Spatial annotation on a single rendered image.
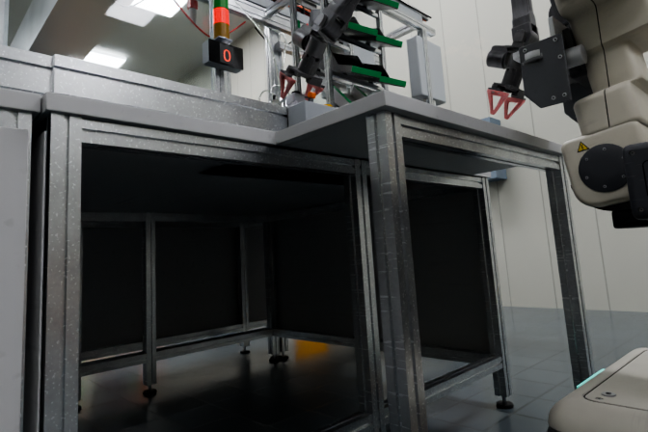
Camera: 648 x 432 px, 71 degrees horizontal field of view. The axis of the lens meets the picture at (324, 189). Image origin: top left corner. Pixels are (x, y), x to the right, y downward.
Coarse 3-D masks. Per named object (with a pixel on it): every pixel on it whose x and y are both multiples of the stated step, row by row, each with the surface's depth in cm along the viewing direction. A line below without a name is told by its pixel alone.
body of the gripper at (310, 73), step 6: (306, 54) 138; (306, 60) 138; (312, 60) 138; (318, 60) 139; (288, 66) 140; (300, 66) 140; (306, 66) 139; (312, 66) 139; (300, 72) 137; (306, 72) 139; (312, 72) 140; (318, 78) 142
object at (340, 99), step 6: (324, 90) 170; (336, 90) 164; (354, 90) 175; (360, 90) 172; (336, 96) 163; (342, 96) 160; (348, 96) 174; (354, 96) 175; (360, 96) 172; (336, 102) 163; (342, 102) 160; (348, 102) 157
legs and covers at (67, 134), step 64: (64, 128) 74; (128, 128) 81; (64, 192) 73; (448, 192) 182; (64, 256) 71; (320, 256) 240; (448, 256) 186; (64, 320) 70; (320, 320) 237; (448, 320) 184; (64, 384) 69; (448, 384) 138
